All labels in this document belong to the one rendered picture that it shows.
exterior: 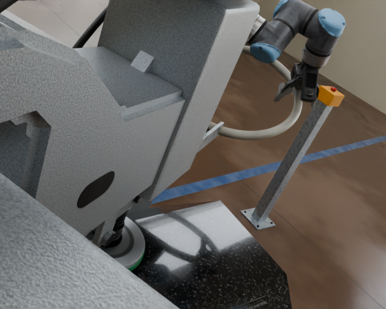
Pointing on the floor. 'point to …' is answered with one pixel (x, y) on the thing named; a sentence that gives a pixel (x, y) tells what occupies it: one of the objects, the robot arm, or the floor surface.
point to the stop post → (293, 157)
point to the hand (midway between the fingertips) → (293, 105)
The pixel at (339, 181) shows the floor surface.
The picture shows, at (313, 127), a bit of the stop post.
